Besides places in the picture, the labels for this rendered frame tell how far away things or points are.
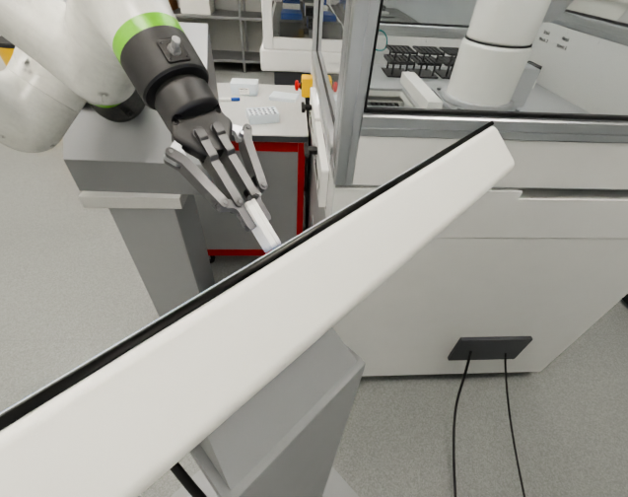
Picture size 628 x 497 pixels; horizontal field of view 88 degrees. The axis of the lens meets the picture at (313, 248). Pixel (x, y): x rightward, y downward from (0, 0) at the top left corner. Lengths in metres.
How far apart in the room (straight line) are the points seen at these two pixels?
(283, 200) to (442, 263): 0.83
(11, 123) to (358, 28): 0.67
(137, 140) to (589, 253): 1.25
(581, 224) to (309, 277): 0.91
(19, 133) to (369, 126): 0.68
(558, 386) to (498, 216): 1.08
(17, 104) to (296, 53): 1.39
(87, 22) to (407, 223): 0.47
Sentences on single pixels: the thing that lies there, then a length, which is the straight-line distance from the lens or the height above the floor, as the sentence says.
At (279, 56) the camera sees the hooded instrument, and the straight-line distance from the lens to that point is 1.98.
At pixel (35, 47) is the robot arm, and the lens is 0.65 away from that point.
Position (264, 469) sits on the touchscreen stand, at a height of 1.02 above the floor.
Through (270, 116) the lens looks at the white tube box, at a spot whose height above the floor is 0.79.
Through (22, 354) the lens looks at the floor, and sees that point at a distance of 1.87.
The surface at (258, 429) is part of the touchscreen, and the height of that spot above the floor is 1.03.
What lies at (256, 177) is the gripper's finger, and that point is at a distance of 0.46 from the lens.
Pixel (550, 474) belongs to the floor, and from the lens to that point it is 1.61.
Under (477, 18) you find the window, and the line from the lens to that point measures 0.67.
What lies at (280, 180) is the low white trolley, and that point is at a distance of 1.46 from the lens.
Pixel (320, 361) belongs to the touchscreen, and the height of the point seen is 1.04.
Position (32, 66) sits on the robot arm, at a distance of 0.89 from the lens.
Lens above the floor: 1.31
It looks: 43 degrees down
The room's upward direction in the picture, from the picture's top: 4 degrees clockwise
